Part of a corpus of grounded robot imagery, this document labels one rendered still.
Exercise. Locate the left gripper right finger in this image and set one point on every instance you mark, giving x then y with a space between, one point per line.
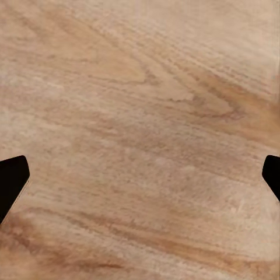
271 173

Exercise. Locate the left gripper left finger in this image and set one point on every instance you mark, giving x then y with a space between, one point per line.
14 173

